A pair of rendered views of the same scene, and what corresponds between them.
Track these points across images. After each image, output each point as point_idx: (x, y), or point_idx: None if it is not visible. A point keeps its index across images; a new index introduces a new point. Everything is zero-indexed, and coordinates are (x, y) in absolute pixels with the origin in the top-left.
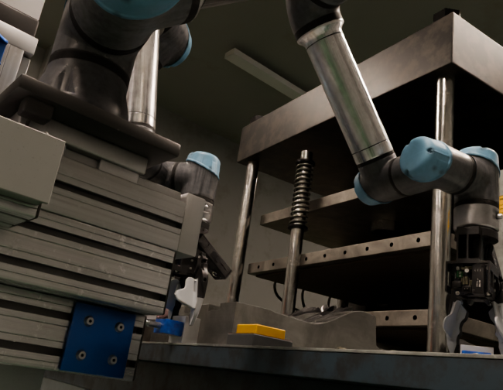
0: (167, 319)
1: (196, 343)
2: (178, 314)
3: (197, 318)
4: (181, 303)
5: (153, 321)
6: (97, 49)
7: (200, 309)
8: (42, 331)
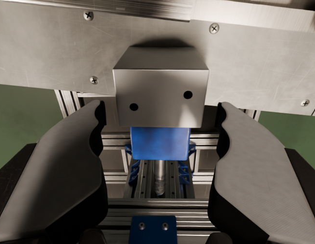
0: (187, 157)
1: (280, 112)
2: (98, 106)
3: (207, 84)
4: (94, 130)
5: (164, 168)
6: None
7: (250, 117)
8: None
